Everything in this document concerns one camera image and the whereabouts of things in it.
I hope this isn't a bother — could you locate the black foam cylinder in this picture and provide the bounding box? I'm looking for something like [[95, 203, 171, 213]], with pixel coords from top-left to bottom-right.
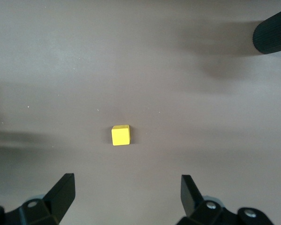
[[252, 6, 281, 56]]

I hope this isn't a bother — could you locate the yellow wooden block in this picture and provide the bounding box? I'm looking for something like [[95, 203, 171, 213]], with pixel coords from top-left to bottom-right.
[[111, 124, 131, 147]]

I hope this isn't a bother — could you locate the brown table cover mat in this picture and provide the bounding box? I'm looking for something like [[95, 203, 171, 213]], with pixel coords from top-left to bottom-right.
[[0, 0, 281, 225]]

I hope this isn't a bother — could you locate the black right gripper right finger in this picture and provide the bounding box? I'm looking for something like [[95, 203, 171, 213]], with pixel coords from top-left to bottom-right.
[[177, 174, 275, 225]]

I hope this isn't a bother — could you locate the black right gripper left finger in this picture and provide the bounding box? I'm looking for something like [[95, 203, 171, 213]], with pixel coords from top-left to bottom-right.
[[0, 173, 75, 225]]

